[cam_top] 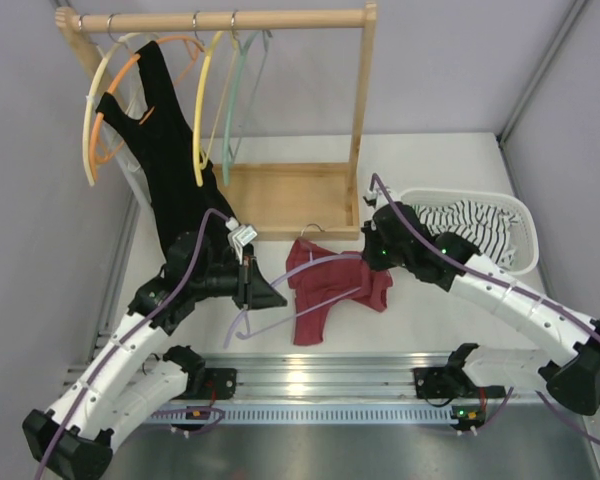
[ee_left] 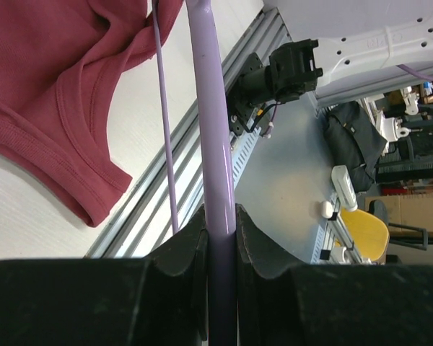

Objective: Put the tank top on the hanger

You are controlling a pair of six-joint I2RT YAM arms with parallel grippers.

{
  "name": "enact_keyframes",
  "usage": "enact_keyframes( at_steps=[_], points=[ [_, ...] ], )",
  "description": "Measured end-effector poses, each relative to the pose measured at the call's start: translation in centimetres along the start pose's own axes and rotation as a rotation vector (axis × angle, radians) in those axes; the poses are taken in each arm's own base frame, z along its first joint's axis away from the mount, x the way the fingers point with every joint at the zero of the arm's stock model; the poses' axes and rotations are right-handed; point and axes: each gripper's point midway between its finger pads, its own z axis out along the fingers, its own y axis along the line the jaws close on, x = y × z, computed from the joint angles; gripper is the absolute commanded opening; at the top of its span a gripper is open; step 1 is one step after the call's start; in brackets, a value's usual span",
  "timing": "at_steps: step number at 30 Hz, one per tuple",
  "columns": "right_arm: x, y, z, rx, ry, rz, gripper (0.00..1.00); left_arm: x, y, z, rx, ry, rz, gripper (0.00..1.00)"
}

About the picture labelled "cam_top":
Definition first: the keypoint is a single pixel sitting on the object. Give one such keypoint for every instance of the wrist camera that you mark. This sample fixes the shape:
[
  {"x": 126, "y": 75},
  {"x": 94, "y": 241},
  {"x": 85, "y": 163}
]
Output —
[
  {"x": 376, "y": 198},
  {"x": 239, "y": 236}
]

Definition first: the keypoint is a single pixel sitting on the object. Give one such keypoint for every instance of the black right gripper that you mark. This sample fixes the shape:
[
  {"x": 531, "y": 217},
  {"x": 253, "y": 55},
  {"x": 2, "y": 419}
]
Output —
[{"x": 373, "y": 261}]

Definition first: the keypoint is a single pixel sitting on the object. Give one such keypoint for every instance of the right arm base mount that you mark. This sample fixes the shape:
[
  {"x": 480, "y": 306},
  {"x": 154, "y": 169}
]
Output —
[{"x": 442, "y": 387}]

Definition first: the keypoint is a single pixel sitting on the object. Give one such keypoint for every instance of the slotted cable duct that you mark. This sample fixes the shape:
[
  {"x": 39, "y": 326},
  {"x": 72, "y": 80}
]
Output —
[{"x": 332, "y": 414}]

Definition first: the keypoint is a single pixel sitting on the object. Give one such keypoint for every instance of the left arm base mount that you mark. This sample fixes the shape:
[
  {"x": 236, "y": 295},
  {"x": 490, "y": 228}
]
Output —
[{"x": 217, "y": 384}]

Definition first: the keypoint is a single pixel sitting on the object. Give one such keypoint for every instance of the black white striped garment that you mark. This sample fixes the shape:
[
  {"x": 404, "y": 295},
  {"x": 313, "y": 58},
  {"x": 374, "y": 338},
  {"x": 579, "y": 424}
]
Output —
[{"x": 486, "y": 226}]

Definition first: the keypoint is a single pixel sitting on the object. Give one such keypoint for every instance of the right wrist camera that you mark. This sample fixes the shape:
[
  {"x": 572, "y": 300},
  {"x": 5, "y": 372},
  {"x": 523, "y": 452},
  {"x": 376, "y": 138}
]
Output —
[{"x": 376, "y": 198}]

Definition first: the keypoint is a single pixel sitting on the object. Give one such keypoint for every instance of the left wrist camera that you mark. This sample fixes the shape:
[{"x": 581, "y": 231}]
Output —
[{"x": 239, "y": 236}]

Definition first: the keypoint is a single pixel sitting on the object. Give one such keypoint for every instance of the wooden clothes rack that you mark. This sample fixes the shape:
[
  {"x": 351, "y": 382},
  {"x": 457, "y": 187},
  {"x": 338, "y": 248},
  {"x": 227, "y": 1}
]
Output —
[{"x": 288, "y": 182}]

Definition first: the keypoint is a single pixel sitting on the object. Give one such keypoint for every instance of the white perforated plastic basket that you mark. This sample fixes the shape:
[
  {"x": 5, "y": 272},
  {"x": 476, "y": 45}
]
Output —
[{"x": 524, "y": 234}]

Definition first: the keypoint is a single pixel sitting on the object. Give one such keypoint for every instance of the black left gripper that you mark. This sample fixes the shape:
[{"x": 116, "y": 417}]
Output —
[{"x": 246, "y": 284}]

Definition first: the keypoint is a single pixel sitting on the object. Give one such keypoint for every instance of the cream hanger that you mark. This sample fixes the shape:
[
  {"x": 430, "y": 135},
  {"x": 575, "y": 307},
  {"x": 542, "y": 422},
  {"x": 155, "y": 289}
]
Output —
[{"x": 109, "y": 144}]

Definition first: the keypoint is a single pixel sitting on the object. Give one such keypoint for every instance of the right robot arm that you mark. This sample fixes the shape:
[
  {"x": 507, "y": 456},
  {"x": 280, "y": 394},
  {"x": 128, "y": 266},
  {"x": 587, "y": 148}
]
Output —
[{"x": 566, "y": 360}]

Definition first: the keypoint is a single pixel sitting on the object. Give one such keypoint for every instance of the black tank top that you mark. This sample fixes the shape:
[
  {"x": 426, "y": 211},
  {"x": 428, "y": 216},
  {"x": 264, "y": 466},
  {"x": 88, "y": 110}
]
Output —
[{"x": 163, "y": 147}]

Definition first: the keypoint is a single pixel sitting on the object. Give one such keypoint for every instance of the aluminium mounting rail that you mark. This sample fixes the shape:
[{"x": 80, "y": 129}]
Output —
[{"x": 305, "y": 378}]

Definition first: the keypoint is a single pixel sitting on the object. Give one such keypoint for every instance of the yellow hanger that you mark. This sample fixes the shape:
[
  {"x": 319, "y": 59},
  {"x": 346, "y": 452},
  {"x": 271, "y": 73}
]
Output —
[{"x": 200, "y": 161}]

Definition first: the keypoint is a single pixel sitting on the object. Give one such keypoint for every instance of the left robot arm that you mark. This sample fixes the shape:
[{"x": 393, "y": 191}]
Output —
[{"x": 77, "y": 436}]

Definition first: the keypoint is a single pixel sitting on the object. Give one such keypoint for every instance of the red tank top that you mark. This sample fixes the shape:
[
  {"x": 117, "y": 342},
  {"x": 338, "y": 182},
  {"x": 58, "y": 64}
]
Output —
[{"x": 330, "y": 290}]

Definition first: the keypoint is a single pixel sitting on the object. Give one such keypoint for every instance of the green hanger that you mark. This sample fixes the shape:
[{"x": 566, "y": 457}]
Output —
[{"x": 229, "y": 151}]

